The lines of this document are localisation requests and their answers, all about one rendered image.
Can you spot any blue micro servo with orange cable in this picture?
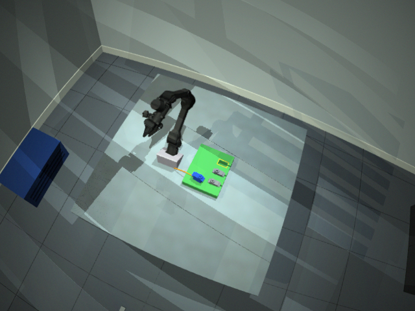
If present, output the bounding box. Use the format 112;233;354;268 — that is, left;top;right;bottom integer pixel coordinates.
174;168;205;183

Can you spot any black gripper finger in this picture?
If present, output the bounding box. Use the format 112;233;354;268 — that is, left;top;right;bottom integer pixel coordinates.
148;127;160;137
143;123;154;137

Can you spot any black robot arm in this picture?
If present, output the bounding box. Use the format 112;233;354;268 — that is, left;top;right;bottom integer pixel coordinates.
142;88;195;156

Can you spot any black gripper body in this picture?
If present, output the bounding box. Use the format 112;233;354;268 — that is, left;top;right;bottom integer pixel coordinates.
144;111;165;129

